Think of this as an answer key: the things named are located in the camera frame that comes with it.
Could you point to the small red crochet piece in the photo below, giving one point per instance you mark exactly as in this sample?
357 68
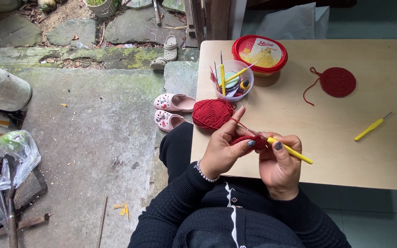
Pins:
252 142

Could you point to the red yarn ball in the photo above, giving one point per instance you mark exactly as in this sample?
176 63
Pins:
212 114

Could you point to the person's left hand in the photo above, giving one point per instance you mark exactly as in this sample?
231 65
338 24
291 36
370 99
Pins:
219 151

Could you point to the wooden door frame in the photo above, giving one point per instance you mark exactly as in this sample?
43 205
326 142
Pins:
207 19

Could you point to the round red crochet coaster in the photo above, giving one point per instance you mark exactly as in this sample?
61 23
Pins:
336 82

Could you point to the grey metal cylinder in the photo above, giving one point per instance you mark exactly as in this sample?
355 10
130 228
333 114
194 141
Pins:
0 88

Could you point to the pink clog with charms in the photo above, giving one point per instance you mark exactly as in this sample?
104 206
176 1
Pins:
174 102
168 120

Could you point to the thin wooden stick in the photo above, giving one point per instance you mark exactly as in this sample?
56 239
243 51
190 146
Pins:
102 222

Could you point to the red-lidded plastic tub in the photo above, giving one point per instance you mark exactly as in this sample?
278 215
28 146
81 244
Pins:
260 54

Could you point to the clear plastic bag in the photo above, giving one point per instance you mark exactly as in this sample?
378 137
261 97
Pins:
17 160

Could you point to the person's right hand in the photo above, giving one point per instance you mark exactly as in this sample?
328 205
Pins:
279 165

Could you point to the white plastic sheet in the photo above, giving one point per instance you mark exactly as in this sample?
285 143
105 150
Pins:
293 22

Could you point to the metal hand tool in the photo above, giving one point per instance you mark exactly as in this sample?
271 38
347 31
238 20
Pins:
10 203

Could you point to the person's black clothing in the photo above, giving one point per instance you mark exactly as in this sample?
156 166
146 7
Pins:
233 213

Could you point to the grey clog sandal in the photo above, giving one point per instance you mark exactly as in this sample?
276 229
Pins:
158 63
170 48

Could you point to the clear plastic cup of tools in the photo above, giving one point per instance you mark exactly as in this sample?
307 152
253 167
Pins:
233 84

